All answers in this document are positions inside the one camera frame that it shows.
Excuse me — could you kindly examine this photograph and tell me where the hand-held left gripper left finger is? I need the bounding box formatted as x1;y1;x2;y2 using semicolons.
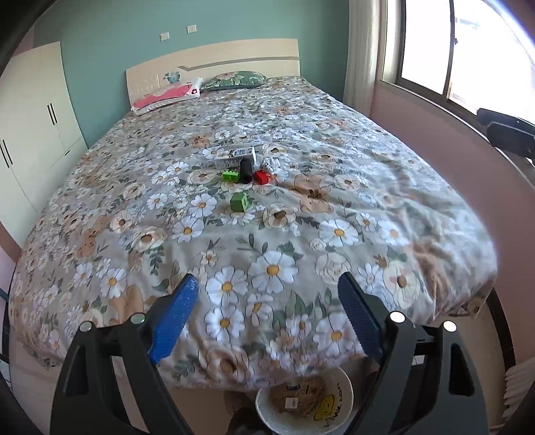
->
49;274;200;435

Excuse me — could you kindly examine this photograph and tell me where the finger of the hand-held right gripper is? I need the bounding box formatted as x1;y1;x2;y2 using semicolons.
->
477;107;535;127
487;121;535;162

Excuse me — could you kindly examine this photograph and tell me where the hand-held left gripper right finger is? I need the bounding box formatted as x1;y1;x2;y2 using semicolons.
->
338;272;490;435

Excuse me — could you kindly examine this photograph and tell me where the white bowl with yellow face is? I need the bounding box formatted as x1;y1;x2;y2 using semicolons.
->
255;365;354;435

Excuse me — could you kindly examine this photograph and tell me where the brown paper wrapper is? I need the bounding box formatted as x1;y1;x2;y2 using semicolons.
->
270;375;329;420

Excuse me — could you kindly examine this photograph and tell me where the white drink carton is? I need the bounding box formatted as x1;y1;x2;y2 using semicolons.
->
202;146;257;172

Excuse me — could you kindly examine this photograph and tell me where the floral bed blanket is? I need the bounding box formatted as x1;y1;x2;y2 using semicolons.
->
8;75;501;392

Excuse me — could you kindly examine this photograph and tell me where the white curtain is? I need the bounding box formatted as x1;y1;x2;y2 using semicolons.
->
343;0;403;118

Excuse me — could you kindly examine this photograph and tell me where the person's white striped clothing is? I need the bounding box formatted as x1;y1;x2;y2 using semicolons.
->
504;362;535;421

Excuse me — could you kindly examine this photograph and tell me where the pink and white pillow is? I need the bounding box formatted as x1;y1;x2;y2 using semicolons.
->
131;77;204;114

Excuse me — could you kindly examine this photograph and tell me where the cream wardrobe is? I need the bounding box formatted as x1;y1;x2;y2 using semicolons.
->
0;42;89;248

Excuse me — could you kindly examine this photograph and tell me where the green floral pillow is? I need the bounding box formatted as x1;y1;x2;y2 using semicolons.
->
201;71;268;91

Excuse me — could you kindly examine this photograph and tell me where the cream wooden headboard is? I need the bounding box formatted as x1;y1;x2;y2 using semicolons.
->
126;38;302;113

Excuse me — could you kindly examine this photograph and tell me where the window with brown frame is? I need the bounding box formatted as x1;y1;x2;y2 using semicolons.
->
378;0;535;123

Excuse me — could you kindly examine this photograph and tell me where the dark bed frame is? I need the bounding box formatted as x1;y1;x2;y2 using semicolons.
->
455;288;520;377

